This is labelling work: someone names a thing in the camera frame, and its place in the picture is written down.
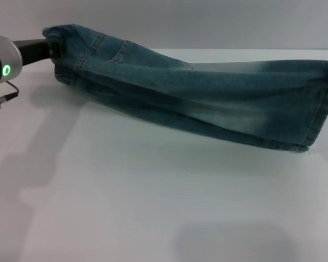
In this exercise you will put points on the blue denim shorts with cartoon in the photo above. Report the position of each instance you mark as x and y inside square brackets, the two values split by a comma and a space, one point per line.
[196, 92]

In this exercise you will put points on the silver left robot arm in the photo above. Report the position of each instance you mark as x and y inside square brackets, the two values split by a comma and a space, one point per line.
[2, 60]

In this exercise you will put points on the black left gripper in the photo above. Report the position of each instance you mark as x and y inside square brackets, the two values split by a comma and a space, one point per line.
[32, 52]

